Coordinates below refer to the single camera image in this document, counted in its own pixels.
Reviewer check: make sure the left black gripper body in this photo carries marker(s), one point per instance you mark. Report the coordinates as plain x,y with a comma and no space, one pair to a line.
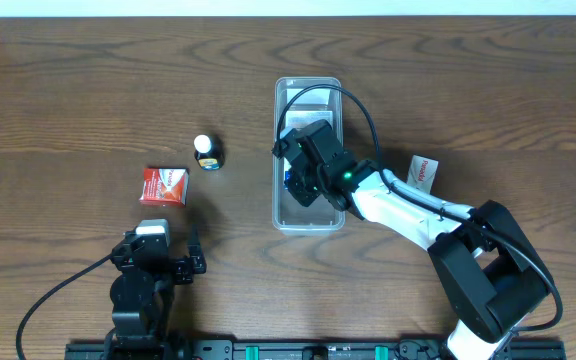
179,267

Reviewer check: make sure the dark bottle white cap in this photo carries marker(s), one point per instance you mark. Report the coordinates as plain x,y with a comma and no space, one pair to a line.
208,154

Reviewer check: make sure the red Panadol box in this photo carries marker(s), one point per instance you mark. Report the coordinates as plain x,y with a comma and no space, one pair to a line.
163,187

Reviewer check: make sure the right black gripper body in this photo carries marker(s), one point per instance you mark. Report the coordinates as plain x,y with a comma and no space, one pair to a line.
297,181

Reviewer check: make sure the blue tall box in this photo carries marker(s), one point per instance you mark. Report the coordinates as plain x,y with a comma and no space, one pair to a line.
298,117

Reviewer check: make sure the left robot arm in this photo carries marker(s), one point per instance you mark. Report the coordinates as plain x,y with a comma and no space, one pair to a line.
143,294

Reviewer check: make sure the clear plastic container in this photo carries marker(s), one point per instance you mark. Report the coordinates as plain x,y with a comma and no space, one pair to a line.
289,217

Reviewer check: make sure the white Panadol box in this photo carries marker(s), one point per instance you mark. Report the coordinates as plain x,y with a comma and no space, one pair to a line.
421,173

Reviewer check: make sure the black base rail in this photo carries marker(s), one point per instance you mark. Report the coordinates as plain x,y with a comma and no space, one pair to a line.
408,349

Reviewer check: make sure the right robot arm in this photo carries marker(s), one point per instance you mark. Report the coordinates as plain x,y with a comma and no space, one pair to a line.
491,274

